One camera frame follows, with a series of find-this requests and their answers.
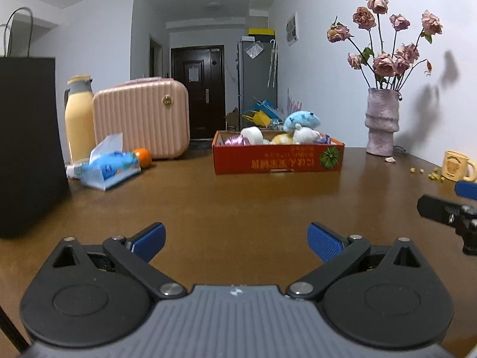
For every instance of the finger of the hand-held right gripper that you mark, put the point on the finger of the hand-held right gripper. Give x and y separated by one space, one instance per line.
436 209
465 188

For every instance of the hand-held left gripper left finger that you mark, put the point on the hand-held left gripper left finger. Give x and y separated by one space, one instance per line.
149 240

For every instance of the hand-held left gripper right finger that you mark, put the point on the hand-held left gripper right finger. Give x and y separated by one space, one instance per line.
324 240

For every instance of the blue purple woven cloth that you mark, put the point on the blue purple woven cloth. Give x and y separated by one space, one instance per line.
325 138

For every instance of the white and yellow llama plush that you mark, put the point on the white and yellow llama plush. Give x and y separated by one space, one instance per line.
305 135

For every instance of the orange printed cardboard box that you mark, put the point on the orange printed cardboard box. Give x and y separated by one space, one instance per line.
238 160

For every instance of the light blue plush toy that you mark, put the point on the light blue plush toy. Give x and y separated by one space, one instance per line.
302 119

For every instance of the white tape roll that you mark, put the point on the white tape roll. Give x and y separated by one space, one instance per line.
251 136

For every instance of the purple satin bow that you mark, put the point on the purple satin bow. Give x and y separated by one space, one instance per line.
234 141

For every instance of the yellow printed mug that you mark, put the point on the yellow printed mug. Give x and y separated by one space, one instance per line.
452 166

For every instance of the scattered yellow crumbs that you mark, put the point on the scattered yellow crumbs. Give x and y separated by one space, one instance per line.
434 175

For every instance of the fallen pink petal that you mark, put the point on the fallen pink petal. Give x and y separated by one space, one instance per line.
390 159

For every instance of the orange tangerine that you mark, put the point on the orange tangerine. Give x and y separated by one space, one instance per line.
143 157

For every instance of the blue tissue pack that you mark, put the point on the blue tissue pack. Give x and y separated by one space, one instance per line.
108 166

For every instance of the purple textured vase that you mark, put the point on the purple textured vase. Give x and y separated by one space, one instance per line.
381 126

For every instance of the pink ribbed suitcase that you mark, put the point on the pink ribbed suitcase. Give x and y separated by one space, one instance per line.
141 119

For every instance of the yellow thermos bottle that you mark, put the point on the yellow thermos bottle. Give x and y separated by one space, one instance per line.
79 126

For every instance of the blue and yellow clutter pile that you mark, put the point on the blue and yellow clutter pile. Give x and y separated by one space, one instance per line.
257 117

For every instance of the dark brown entrance door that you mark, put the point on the dark brown entrance door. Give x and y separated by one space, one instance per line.
182 100

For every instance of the dried pink rose bouquet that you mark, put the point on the dried pink rose bouquet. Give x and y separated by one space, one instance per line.
384 63

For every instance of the black paper bag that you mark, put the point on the black paper bag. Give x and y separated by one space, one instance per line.
29 138

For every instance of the grey refrigerator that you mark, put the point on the grey refrigerator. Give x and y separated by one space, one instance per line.
253 85

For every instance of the white paper notice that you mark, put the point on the white paper notice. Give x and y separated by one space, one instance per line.
193 74

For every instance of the grey interior door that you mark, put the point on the grey interior door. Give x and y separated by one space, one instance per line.
155 59

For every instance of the clear folded umbrella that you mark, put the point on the clear folded umbrella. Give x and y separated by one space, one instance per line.
273 63

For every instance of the clear plastic bag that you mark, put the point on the clear plastic bag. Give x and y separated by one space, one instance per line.
254 50

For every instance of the yellow flat box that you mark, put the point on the yellow flat box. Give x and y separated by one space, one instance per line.
261 32

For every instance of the white wall electrical panel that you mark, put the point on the white wall electrical panel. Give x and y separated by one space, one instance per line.
292 28

